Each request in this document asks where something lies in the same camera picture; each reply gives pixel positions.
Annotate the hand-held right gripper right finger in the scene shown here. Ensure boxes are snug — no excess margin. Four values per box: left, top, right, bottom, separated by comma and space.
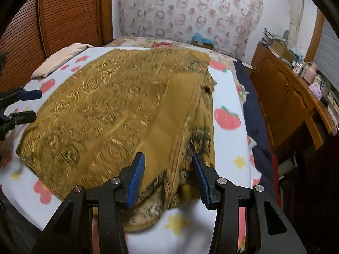
192, 153, 308, 254

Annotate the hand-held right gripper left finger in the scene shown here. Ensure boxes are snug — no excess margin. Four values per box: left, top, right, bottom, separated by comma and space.
30, 152, 146, 254

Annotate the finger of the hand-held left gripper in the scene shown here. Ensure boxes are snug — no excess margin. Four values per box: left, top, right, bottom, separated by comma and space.
5, 110, 37, 128
9, 88, 43, 102

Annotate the golden patterned cloth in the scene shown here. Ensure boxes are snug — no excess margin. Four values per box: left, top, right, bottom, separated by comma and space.
16, 48, 218, 232

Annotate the white flower print blanket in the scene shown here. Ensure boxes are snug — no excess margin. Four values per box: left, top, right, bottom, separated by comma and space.
0, 46, 263, 254

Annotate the beige pillow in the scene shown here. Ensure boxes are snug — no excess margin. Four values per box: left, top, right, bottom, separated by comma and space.
31, 43, 94, 79

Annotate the red cloth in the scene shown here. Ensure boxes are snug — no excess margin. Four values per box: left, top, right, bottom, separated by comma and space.
271, 153, 280, 199

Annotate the navy bed sheet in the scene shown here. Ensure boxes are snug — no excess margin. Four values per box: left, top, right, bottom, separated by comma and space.
233, 59, 274, 188

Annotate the wooden wardrobe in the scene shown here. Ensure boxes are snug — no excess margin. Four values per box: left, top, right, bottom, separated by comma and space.
0, 0, 114, 90

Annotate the wooden cabinet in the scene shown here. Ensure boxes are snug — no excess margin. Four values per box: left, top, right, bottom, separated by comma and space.
249, 44, 335, 151

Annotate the floral bedspread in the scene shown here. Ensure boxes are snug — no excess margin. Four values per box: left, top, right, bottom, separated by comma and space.
106, 36, 239, 59

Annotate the blue object on box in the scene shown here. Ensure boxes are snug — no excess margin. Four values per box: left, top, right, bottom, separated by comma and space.
191, 33, 214, 50

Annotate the open cardboard box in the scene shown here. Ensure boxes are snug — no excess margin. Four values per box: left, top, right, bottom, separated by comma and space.
271, 40, 296, 62

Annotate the pink jar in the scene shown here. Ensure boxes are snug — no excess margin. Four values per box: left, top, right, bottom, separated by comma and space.
303, 62, 320, 84

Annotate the stack of folded cloths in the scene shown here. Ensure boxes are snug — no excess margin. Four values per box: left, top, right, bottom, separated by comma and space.
262, 28, 289, 45

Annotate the window blind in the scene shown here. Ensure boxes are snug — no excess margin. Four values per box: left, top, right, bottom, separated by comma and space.
315, 18, 339, 85

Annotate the ring patterned curtain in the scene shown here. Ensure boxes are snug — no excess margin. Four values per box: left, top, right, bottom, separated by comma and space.
118, 0, 264, 59

